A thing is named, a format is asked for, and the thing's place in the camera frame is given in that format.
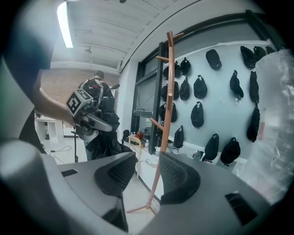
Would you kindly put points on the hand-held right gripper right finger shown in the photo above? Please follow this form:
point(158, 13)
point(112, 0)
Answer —
point(206, 206)

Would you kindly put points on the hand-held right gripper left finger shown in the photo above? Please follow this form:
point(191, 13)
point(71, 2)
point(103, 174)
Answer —
point(75, 190)

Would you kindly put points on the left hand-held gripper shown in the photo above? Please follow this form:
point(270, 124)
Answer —
point(79, 102)

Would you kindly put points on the wooden coat stand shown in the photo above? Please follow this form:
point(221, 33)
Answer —
point(171, 68)

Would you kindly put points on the person's left forearm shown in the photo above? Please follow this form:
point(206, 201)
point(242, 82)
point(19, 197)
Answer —
point(52, 107)

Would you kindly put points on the black thin stand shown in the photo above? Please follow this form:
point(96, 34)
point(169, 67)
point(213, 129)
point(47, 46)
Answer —
point(75, 147)

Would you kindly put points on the white low cabinet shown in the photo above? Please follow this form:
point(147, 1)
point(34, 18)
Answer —
point(52, 126)

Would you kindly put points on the brown seat wooden chair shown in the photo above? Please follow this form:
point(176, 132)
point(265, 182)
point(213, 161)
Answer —
point(135, 138)

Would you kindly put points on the small clear bottle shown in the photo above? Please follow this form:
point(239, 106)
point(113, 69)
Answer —
point(147, 144)

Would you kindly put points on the black framed window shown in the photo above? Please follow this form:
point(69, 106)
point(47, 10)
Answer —
point(147, 91)

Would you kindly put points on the person's black clothing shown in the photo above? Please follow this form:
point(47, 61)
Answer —
point(29, 46)

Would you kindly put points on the fluorescent ceiling light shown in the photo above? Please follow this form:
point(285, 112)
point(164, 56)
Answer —
point(65, 25)

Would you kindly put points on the plastic-wrapped water jug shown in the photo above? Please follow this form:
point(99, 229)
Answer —
point(271, 114)

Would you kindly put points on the group of black caps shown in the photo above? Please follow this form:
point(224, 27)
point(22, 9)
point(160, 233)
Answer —
point(199, 88)

